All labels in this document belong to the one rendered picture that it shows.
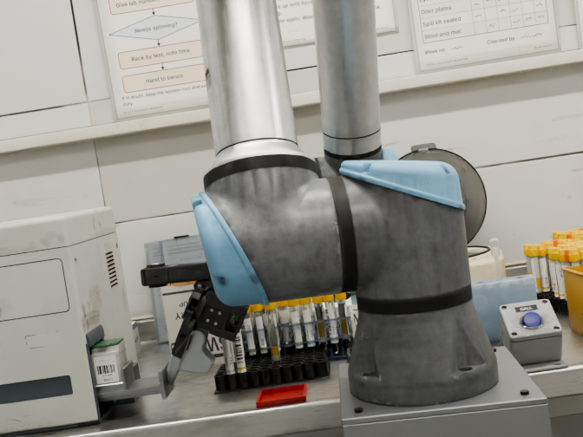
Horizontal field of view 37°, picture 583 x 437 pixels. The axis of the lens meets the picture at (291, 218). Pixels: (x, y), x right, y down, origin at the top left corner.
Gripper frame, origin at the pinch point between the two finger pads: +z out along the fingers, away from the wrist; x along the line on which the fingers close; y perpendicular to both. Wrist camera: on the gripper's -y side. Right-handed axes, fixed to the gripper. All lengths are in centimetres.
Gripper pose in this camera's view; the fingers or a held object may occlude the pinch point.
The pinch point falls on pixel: (169, 374)
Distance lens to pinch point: 130.5
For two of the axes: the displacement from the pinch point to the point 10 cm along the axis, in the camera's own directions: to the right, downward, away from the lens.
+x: 0.4, -0.6, 10.0
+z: -3.6, 9.3, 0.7
